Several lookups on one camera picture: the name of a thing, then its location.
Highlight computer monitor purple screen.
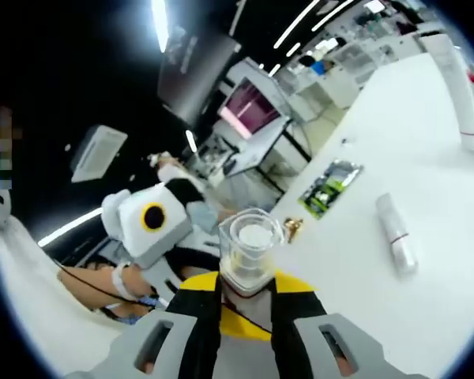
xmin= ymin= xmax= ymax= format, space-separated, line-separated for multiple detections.
xmin=217 ymin=76 xmax=282 ymax=140

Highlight white desk black legs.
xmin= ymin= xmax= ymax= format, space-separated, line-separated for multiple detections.
xmin=211 ymin=116 xmax=315 ymax=193

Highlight dark hanging sign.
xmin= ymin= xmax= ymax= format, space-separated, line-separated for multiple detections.
xmin=156 ymin=23 xmax=243 ymax=124

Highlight gold foil wrapper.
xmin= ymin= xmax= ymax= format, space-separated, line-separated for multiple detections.
xmin=283 ymin=216 xmax=306 ymax=242

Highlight white skincare tube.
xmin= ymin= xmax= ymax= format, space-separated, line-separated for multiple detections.
xmin=417 ymin=33 xmax=474 ymax=152

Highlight blue chair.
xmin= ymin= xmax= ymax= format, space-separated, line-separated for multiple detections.
xmin=310 ymin=58 xmax=333 ymax=77

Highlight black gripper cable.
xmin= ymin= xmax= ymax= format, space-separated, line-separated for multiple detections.
xmin=57 ymin=268 xmax=159 ymax=307

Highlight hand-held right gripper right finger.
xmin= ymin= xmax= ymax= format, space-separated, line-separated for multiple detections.
xmin=269 ymin=270 xmax=386 ymax=379

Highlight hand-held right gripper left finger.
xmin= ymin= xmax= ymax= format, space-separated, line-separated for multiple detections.
xmin=65 ymin=270 xmax=223 ymax=379

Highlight white wristband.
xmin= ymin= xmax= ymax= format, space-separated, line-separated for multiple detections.
xmin=113 ymin=261 xmax=136 ymax=303

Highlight silver clear-cap skincare bottle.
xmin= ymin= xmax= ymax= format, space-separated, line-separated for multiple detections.
xmin=374 ymin=192 xmax=419 ymax=275
xmin=218 ymin=208 xmax=286 ymax=379

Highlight curved ceiling light strip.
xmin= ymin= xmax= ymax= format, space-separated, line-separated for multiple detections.
xmin=151 ymin=0 xmax=170 ymax=53

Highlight ceiling air conditioner cassette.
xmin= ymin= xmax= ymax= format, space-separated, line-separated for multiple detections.
xmin=70 ymin=123 xmax=129 ymax=184

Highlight green silver foil packet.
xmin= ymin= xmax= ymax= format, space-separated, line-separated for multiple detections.
xmin=296 ymin=158 xmax=365 ymax=220

